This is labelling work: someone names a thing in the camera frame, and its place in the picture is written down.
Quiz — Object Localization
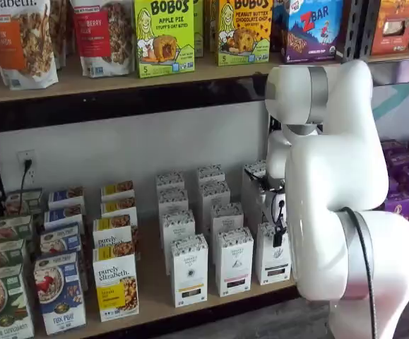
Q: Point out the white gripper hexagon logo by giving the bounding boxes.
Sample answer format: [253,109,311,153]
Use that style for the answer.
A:
[269,191,288,249]

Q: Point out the black metal rack wooden shelves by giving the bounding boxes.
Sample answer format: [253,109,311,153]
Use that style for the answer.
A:
[0,0,359,339]

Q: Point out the granola bag orange label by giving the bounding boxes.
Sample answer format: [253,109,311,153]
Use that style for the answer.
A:
[0,0,60,91]

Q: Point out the yellow Bobo's peanut butter box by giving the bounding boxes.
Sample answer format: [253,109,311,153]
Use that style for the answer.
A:
[206,0,274,67]

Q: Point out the white granola bag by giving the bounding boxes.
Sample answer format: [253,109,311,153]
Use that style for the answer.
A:
[48,0,75,71]

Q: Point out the white tea box pink strip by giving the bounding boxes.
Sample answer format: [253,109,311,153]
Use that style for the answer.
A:
[215,226,255,298]
[196,165,226,189]
[199,180,232,231]
[210,201,245,266]

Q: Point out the green Bobo's apple pie box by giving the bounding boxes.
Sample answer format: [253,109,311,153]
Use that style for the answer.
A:
[134,0,196,79]
[193,0,206,59]

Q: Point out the black power plug cord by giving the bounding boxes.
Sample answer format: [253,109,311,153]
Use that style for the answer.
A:
[19,158,33,216]

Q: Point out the granola bag red label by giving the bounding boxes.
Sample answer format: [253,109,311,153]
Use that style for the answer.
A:
[70,0,136,79]

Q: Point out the white tea box green strip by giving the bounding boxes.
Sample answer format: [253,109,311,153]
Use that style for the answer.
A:
[249,196,275,227]
[255,221,292,287]
[242,160,268,178]
[241,172,273,227]

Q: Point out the blue flax oatmeal box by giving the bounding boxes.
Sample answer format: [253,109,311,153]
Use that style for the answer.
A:
[47,186,85,211]
[40,223,83,258]
[43,203,85,231]
[33,251,88,336]

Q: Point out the orange snack box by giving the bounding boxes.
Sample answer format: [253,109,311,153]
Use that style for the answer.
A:
[369,0,409,57]

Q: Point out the white tea box yellow strip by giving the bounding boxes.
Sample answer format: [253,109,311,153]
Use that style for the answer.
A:
[160,209,196,276]
[155,170,186,195]
[170,233,210,309]
[158,188,189,217]

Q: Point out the blue Z Bar box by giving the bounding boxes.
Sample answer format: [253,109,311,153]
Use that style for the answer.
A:
[273,0,345,64]

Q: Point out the black metal rack purple boxes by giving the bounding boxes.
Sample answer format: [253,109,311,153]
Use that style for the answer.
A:
[357,0,409,255]

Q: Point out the white wall outlet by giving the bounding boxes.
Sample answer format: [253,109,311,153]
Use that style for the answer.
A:
[16,150,37,186]

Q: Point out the green oatmeal box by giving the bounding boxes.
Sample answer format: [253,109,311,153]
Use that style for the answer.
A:
[0,214,34,245]
[4,188,45,217]
[0,238,29,273]
[0,263,36,339]

